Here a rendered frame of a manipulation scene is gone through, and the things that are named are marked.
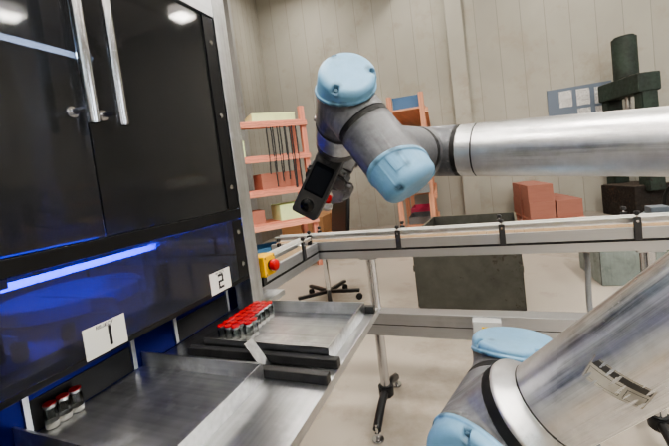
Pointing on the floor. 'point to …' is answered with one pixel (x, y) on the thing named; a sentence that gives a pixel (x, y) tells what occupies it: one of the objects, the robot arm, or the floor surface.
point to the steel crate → (471, 275)
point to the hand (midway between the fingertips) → (327, 199)
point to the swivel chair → (340, 213)
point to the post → (249, 290)
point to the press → (627, 71)
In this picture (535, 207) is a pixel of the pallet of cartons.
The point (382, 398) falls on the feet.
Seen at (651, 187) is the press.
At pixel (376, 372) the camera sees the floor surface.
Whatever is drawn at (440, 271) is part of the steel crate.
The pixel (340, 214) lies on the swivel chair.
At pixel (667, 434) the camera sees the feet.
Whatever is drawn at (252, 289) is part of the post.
